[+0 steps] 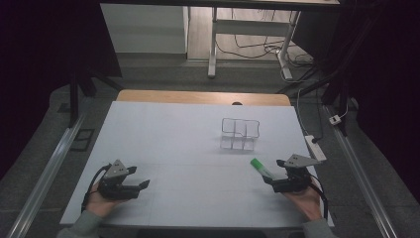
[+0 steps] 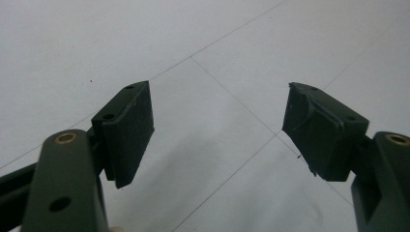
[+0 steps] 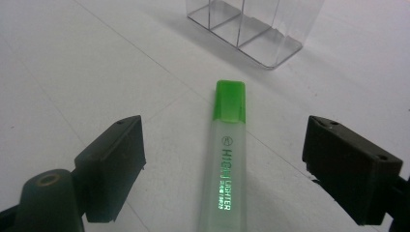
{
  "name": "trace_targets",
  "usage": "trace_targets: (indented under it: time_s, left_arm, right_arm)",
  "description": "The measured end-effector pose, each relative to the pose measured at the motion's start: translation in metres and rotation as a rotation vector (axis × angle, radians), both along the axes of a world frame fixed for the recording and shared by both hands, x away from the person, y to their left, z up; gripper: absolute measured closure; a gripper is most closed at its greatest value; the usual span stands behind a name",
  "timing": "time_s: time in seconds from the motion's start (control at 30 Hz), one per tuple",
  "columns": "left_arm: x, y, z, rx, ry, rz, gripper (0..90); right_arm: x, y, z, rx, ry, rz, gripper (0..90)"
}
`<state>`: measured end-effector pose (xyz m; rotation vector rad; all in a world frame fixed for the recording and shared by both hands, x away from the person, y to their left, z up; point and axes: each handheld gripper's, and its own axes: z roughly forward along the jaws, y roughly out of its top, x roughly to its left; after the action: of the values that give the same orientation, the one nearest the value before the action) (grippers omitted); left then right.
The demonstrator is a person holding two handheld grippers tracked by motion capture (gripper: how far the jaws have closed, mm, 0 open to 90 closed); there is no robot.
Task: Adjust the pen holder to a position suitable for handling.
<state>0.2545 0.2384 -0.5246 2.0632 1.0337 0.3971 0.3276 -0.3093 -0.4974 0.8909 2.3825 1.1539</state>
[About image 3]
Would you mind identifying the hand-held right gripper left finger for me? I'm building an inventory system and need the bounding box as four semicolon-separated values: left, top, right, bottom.
73;114;147;224

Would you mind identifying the clear plastic compartment organizer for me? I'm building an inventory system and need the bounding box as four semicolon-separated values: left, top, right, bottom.
185;0;326;71

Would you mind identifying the green highlighter pen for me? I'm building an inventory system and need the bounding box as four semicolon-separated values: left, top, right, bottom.
196;79;248;232

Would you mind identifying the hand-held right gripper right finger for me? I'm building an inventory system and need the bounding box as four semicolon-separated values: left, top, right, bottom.
302;115;404;226

